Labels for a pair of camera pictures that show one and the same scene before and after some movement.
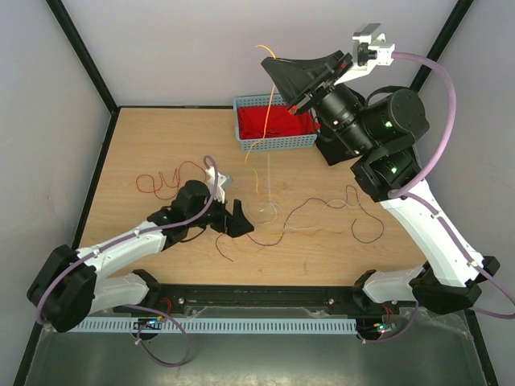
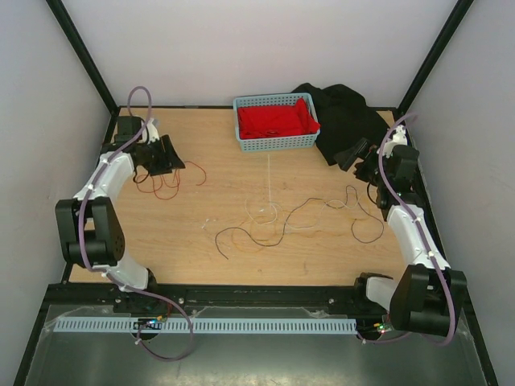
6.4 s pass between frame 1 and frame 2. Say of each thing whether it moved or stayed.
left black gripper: moved
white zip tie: stayed
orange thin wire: moved
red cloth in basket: stayed
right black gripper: moved
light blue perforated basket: stayed
